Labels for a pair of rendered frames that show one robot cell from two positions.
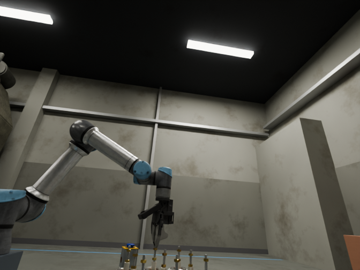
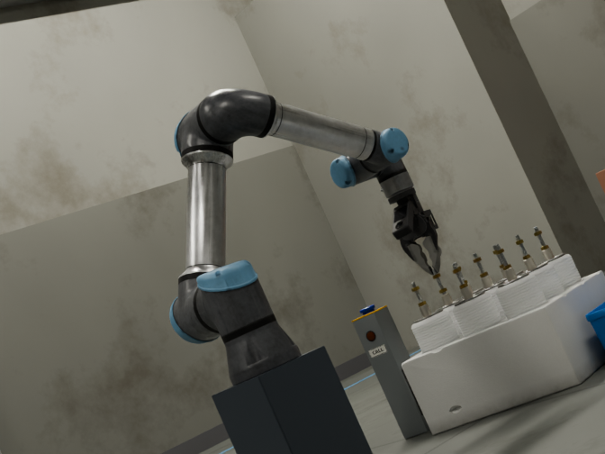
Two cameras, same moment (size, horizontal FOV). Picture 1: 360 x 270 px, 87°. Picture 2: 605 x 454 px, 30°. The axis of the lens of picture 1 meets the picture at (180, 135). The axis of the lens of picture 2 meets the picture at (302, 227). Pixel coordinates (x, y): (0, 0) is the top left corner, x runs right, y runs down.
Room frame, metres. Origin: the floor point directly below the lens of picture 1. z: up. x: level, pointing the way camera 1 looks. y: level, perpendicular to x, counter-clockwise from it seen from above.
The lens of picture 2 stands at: (-1.19, 1.77, 0.35)
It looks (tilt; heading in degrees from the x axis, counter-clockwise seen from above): 5 degrees up; 327
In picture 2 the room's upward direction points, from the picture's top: 24 degrees counter-clockwise
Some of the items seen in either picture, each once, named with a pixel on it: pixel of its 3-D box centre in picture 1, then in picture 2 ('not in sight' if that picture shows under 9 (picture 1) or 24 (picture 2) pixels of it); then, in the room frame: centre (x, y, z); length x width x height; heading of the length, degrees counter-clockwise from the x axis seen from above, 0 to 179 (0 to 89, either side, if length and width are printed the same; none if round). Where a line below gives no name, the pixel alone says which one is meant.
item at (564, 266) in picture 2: not in sight; (566, 295); (0.83, -0.12, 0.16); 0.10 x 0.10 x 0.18
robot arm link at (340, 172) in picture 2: (144, 176); (358, 166); (0.98, 0.17, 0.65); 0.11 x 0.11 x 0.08; 3
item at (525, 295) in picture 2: not in sight; (530, 318); (0.73, 0.09, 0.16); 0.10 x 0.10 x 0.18
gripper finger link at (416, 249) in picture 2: (158, 235); (423, 258); (1.02, 0.07, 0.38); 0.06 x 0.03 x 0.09; 123
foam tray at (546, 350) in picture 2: not in sight; (519, 350); (0.89, 0.03, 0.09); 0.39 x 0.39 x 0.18; 24
